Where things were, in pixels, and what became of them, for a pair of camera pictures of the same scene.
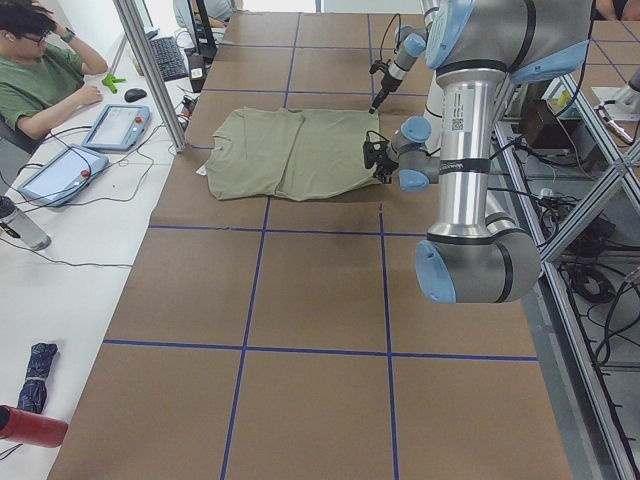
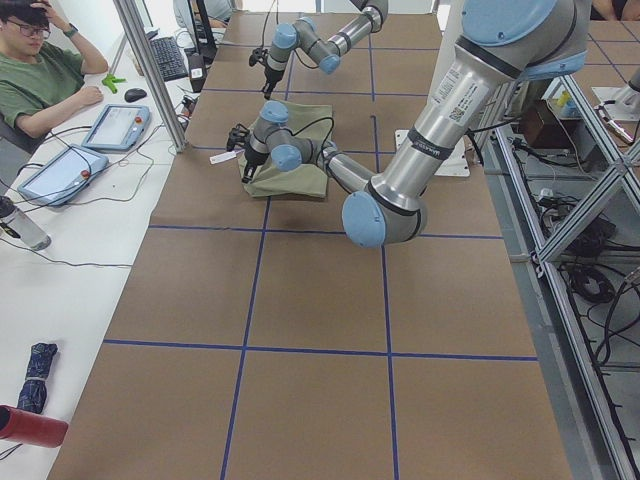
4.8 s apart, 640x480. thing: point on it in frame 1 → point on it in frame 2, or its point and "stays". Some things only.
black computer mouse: (134, 94) stays
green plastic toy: (110, 80) stays
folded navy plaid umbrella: (33, 394) stays
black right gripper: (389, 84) → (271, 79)
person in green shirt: (42, 69) stays
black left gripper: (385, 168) → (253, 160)
